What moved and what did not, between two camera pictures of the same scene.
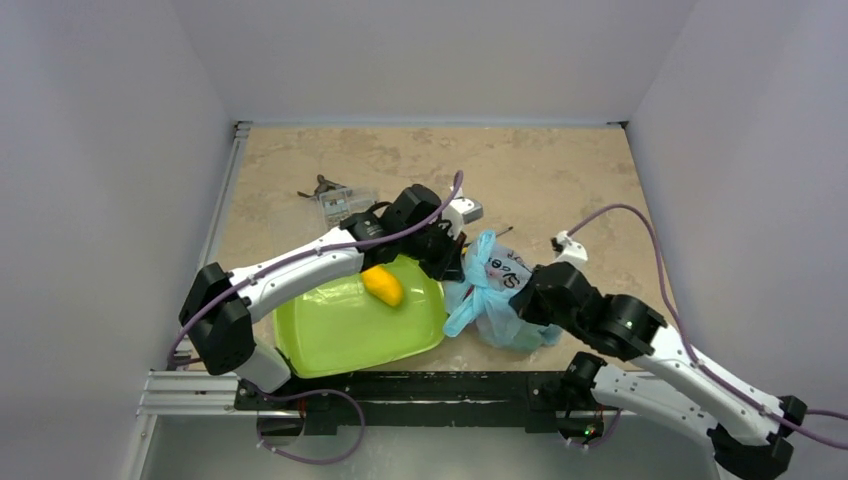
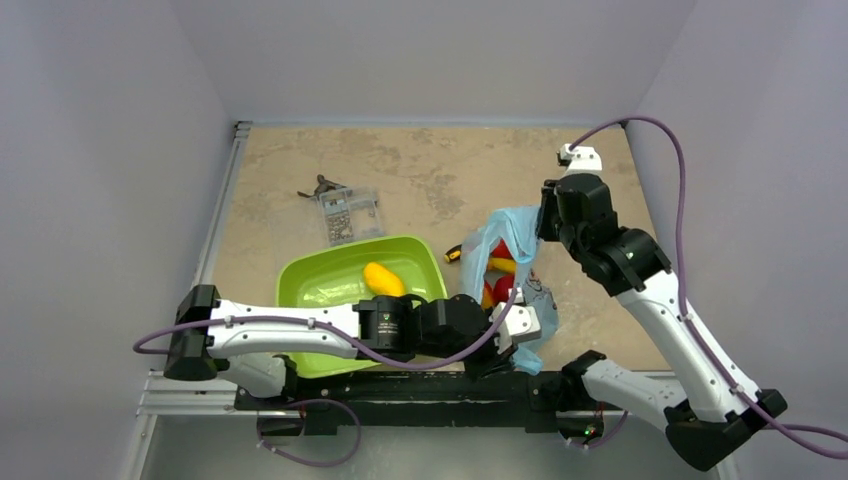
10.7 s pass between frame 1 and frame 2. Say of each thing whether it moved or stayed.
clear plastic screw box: stayed
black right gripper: moved
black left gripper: moved
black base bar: stayed
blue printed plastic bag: moved
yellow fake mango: stayed
